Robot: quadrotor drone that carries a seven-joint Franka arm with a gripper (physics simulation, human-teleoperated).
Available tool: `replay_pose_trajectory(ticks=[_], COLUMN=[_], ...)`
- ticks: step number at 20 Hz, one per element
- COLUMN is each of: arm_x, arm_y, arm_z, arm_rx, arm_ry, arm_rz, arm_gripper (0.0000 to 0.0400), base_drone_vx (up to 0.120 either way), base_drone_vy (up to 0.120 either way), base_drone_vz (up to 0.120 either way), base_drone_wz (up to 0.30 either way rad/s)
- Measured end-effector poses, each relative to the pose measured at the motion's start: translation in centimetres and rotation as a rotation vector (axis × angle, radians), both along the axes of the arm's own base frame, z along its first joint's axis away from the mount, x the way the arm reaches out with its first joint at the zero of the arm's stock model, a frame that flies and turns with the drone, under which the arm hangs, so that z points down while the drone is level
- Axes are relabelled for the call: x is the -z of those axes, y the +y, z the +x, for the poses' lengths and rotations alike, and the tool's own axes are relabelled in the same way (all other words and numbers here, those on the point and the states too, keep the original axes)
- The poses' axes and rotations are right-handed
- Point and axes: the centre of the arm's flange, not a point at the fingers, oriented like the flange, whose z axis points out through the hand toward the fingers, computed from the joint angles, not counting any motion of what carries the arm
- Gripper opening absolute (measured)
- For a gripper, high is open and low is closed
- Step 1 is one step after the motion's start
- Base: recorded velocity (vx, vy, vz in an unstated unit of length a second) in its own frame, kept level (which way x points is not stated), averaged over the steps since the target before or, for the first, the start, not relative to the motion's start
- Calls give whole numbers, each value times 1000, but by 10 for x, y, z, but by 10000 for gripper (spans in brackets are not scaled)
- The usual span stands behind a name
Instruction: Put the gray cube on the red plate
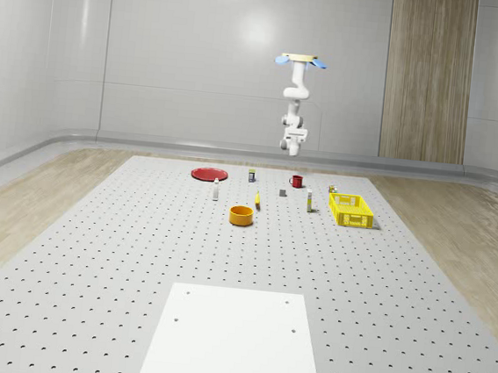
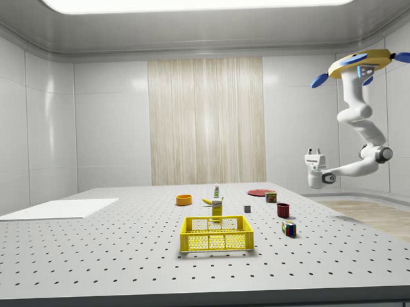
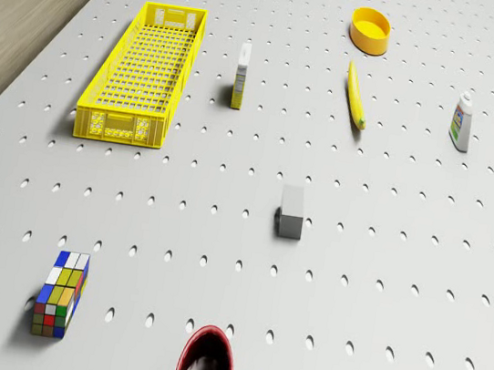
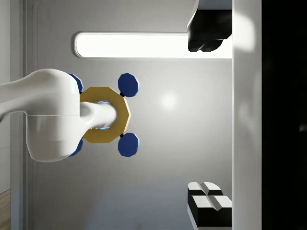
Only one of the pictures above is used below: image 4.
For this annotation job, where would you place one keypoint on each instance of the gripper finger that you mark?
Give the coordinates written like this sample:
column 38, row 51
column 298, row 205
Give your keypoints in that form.
column 211, row 210
column 211, row 26

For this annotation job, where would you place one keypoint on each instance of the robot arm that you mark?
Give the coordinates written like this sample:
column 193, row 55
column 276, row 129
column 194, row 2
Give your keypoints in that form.
column 48, row 112

